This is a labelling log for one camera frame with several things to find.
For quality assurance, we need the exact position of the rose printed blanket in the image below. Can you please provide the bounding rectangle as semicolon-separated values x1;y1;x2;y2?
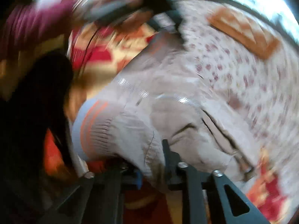
0;12;289;224

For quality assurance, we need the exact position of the floral bed sheet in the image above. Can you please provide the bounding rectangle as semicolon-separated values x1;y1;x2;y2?
180;0;299;193

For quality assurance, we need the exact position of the wooden headboard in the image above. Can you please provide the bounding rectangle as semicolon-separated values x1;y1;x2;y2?
207;6;281;60

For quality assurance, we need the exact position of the striped blue-grey garment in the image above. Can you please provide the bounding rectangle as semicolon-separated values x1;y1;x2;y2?
77;0;187;43

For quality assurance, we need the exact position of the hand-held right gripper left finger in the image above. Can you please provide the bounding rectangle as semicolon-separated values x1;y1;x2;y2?
44;159;143;224

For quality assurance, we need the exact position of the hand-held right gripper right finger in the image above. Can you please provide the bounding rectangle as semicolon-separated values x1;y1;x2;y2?
162;139;269;224

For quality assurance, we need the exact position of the dark cloth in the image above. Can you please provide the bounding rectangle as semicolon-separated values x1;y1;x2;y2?
0;51;75;173

